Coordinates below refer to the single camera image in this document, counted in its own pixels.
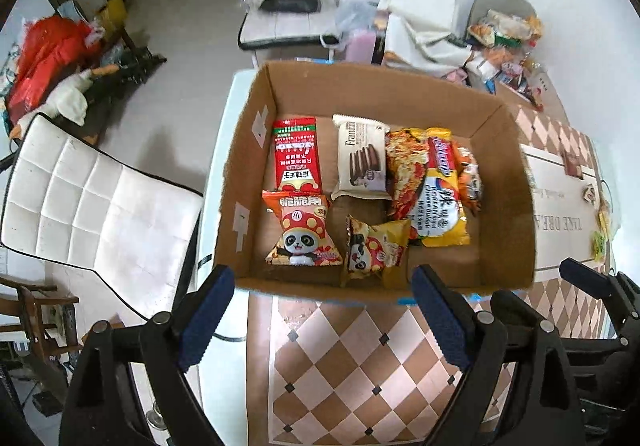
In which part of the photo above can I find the yellow panda snack packet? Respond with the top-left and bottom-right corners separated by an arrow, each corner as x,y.
341,215 -> 411,287

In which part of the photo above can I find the grey chair with snacks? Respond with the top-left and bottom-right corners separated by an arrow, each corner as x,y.
465,0 -> 542,47

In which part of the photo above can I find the green candy packet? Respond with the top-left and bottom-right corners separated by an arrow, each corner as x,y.
591,230 -> 606,263

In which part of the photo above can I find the yellow snack packet on mat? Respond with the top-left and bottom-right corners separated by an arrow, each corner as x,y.
597,199 -> 612,240

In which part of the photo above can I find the small white wrapped candy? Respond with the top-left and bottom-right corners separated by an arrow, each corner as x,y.
582,184 -> 598,206

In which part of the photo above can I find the yellow cheese noodle packet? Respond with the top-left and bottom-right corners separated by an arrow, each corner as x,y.
409,128 -> 471,248

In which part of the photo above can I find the orange panda snack packet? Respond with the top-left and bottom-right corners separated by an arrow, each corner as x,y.
262,190 -> 343,267

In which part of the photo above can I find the wooden chair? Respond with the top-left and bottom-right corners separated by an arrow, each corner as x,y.
1,276 -> 82,362

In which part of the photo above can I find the orange noodle packet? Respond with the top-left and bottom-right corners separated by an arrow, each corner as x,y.
385,128 -> 483,220

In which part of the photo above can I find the brown cardboard box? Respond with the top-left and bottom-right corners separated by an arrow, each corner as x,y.
215,62 -> 536,303

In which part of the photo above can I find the white chocolate wafer packet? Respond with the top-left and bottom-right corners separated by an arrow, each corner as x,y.
331,114 -> 390,200

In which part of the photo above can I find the near white padded chair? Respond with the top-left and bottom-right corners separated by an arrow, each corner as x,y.
1,114 -> 203,318

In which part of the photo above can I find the red snack packet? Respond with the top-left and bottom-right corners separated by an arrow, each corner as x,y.
272,117 -> 322,194

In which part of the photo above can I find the pile of snack packets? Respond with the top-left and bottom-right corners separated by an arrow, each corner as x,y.
462,8 -> 547,111

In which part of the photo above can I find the white goose plush toy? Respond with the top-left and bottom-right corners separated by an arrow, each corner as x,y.
9,65 -> 120,140

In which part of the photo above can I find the pink box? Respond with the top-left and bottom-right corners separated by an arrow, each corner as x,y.
344,29 -> 376,65

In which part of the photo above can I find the white cloth pile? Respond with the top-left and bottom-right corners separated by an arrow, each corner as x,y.
378,0 -> 473,78

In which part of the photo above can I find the red plastic bag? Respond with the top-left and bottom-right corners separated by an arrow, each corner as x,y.
6,15 -> 103,125

